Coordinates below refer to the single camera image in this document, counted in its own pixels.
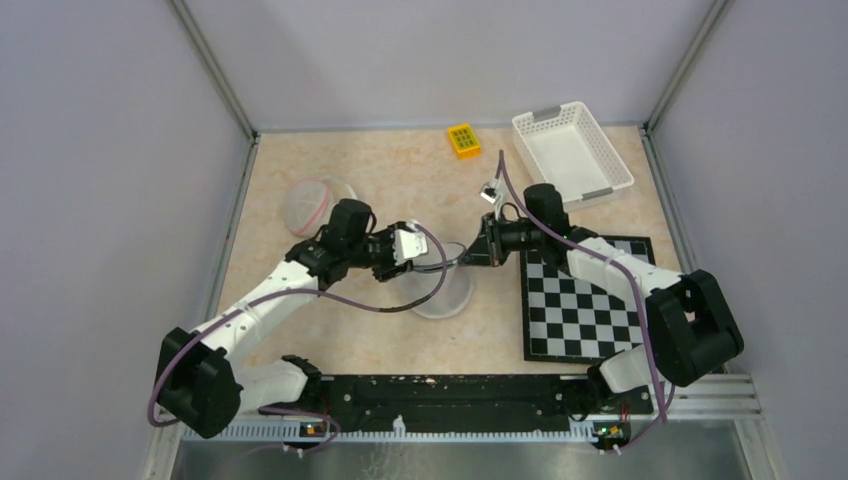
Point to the black white checkerboard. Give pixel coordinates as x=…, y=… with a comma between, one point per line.
x=566, y=320

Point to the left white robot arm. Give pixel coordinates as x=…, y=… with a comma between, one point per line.
x=199, y=380

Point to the white plastic basket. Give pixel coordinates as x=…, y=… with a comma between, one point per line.
x=565, y=146

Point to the yellow toy block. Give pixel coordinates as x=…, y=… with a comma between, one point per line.
x=464, y=141

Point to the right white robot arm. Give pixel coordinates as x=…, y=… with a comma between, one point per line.
x=688, y=329

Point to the white toothed cable strip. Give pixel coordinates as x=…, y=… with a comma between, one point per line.
x=291, y=431

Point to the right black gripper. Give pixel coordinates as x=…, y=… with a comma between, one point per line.
x=480, y=252

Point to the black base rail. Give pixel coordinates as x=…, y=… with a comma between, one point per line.
x=463, y=403

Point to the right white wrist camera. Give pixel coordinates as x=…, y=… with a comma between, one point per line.
x=494, y=191

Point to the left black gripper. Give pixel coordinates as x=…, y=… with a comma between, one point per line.
x=390, y=270

